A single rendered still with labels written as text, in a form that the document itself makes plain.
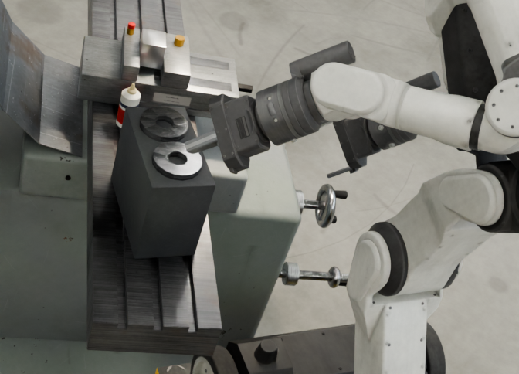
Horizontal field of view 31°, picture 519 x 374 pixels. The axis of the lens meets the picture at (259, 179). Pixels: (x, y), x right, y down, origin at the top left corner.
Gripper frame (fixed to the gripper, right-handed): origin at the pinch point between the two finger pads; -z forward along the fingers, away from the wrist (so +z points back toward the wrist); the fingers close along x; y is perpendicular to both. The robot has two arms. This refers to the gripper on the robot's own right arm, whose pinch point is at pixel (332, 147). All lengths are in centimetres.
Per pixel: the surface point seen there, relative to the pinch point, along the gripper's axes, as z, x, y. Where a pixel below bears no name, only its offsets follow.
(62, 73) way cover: -56, 39, 7
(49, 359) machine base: -93, -25, 3
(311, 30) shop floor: -89, 65, -215
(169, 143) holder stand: -12.6, 9.3, 38.2
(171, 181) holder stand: -11.5, 2.4, 43.4
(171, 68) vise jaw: -25.6, 28.1, 8.9
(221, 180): -28.8, 2.1, -0.4
